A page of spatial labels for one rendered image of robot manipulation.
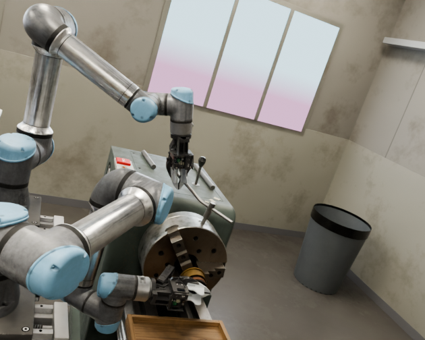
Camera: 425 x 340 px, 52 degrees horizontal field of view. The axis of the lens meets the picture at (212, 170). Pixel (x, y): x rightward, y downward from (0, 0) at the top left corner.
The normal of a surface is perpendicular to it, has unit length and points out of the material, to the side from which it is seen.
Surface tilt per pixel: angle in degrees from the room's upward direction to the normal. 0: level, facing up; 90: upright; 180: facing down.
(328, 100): 90
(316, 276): 95
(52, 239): 6
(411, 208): 90
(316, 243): 95
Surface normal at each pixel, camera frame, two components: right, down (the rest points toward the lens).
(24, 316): 0.29, -0.92
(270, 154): 0.32, 0.36
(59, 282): 0.84, 0.39
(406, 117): -0.90, -0.18
